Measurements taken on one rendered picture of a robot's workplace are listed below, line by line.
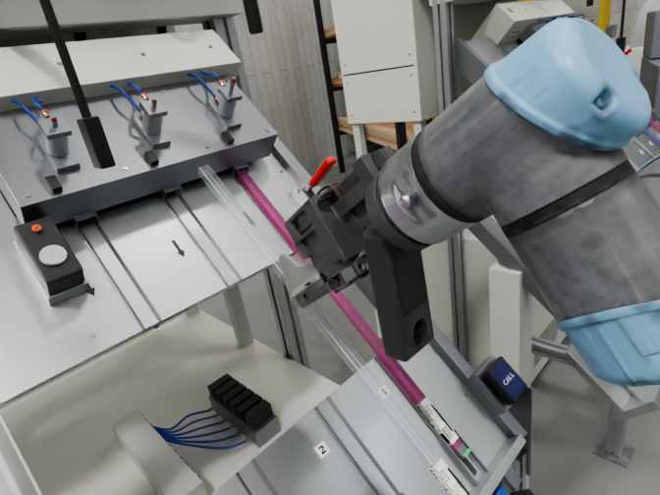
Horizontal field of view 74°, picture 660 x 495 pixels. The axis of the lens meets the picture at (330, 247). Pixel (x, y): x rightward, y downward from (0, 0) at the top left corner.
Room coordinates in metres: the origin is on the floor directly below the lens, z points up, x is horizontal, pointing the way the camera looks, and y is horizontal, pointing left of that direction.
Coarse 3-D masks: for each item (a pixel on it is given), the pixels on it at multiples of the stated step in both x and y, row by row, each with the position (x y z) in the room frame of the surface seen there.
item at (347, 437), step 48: (384, 384) 0.44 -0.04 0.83; (432, 384) 0.46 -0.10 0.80; (288, 432) 0.37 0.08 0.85; (336, 432) 0.38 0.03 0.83; (384, 432) 0.39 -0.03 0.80; (432, 432) 0.41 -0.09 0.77; (480, 432) 0.42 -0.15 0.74; (240, 480) 0.32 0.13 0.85; (288, 480) 0.33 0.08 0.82; (336, 480) 0.34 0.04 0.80; (384, 480) 0.35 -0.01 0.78; (432, 480) 0.36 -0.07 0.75
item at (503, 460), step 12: (504, 444) 0.42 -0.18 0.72; (516, 444) 0.40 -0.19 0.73; (504, 456) 0.39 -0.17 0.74; (516, 456) 0.39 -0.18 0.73; (468, 468) 0.42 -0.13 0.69; (492, 468) 0.38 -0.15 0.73; (504, 468) 0.37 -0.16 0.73; (480, 480) 0.37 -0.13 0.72; (492, 480) 0.36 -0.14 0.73; (480, 492) 0.35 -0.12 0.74; (492, 492) 0.35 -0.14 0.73
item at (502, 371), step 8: (504, 360) 0.47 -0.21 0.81; (496, 368) 0.46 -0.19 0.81; (504, 368) 0.46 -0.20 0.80; (496, 376) 0.45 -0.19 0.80; (504, 376) 0.45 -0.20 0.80; (512, 376) 0.46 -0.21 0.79; (504, 384) 0.44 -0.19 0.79; (512, 384) 0.45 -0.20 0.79; (520, 384) 0.45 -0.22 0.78; (512, 392) 0.44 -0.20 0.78; (520, 392) 0.44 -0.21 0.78
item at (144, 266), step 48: (192, 192) 0.60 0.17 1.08; (240, 192) 0.63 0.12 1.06; (288, 192) 0.66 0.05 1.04; (0, 240) 0.47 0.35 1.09; (96, 240) 0.50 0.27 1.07; (144, 240) 0.52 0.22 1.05; (192, 240) 0.54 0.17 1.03; (240, 240) 0.56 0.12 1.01; (0, 288) 0.42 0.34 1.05; (96, 288) 0.45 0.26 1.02; (144, 288) 0.46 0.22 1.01; (192, 288) 0.48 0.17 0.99; (0, 336) 0.38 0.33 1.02; (48, 336) 0.39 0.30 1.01; (96, 336) 0.41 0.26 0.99; (0, 384) 0.35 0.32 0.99
